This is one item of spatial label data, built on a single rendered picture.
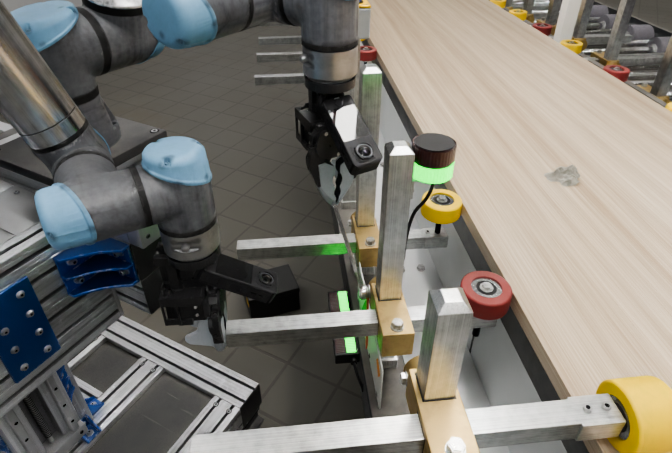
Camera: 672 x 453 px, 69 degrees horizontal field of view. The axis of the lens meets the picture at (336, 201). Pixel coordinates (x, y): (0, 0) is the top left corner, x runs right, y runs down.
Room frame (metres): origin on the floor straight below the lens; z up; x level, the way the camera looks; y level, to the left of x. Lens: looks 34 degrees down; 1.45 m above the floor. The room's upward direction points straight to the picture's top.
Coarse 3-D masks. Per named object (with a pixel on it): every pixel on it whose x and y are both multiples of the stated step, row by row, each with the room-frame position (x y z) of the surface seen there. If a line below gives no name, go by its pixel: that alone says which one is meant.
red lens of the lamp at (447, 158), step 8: (416, 136) 0.61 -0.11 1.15; (448, 136) 0.61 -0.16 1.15; (456, 144) 0.59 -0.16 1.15; (416, 152) 0.58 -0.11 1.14; (424, 152) 0.57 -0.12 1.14; (432, 152) 0.57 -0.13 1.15; (448, 152) 0.57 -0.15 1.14; (416, 160) 0.58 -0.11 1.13; (424, 160) 0.57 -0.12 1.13; (432, 160) 0.57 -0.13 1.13; (440, 160) 0.57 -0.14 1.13; (448, 160) 0.57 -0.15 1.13
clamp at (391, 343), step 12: (372, 288) 0.60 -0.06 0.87; (372, 300) 0.59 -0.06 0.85; (384, 300) 0.57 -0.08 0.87; (396, 300) 0.57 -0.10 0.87; (384, 312) 0.55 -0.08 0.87; (396, 312) 0.55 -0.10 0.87; (408, 312) 0.55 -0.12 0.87; (384, 324) 0.52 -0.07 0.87; (408, 324) 0.52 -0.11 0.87; (384, 336) 0.50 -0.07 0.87; (396, 336) 0.50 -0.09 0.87; (408, 336) 0.50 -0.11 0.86; (384, 348) 0.50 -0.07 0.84; (396, 348) 0.50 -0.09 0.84; (408, 348) 0.50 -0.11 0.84
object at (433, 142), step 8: (424, 136) 0.61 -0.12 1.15; (432, 136) 0.61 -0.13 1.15; (440, 136) 0.61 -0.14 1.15; (416, 144) 0.59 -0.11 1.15; (424, 144) 0.59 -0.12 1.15; (432, 144) 0.59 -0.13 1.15; (440, 144) 0.59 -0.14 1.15; (448, 144) 0.59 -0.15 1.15; (440, 152) 0.57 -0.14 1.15; (432, 168) 0.57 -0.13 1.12; (440, 168) 0.57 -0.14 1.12; (432, 184) 0.59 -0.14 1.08; (424, 200) 0.59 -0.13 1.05; (416, 208) 0.59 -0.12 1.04; (408, 224) 0.59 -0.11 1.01; (408, 232) 0.59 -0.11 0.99
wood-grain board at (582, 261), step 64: (384, 0) 2.64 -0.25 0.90; (448, 0) 2.64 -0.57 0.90; (384, 64) 1.66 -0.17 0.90; (448, 64) 1.65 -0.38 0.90; (512, 64) 1.65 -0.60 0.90; (576, 64) 1.65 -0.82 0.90; (448, 128) 1.15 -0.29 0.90; (512, 128) 1.15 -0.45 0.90; (576, 128) 1.15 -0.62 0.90; (640, 128) 1.15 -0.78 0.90; (512, 192) 0.85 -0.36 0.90; (576, 192) 0.85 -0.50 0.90; (640, 192) 0.85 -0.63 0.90; (512, 256) 0.65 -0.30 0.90; (576, 256) 0.65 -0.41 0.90; (640, 256) 0.65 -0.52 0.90; (576, 320) 0.50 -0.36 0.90; (640, 320) 0.50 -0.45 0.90; (576, 384) 0.39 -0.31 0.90
